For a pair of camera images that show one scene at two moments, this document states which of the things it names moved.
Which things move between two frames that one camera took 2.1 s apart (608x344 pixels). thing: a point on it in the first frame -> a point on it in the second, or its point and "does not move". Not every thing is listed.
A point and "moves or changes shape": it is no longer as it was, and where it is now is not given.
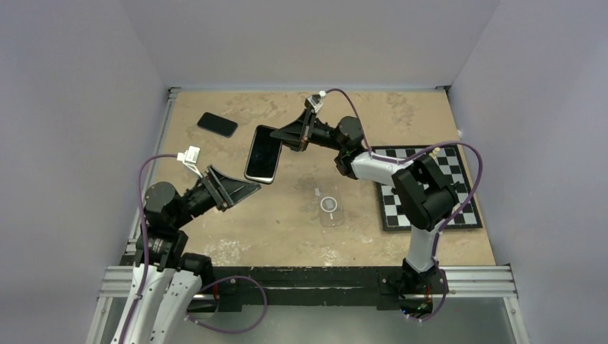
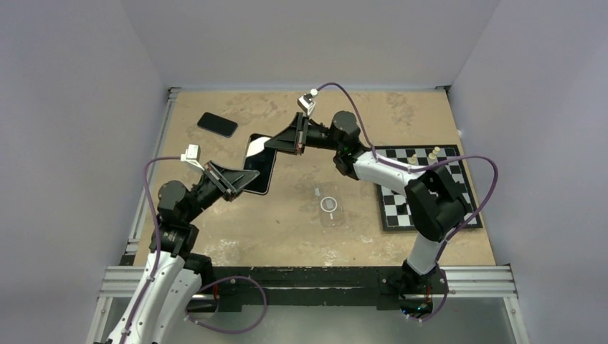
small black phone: x=216 y=124 does not move
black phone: x=264 y=155 moves or changes shape
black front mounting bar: x=317 y=286 does not move
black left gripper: x=226 y=190 -> x=236 y=179
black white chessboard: x=391 y=215 does not move
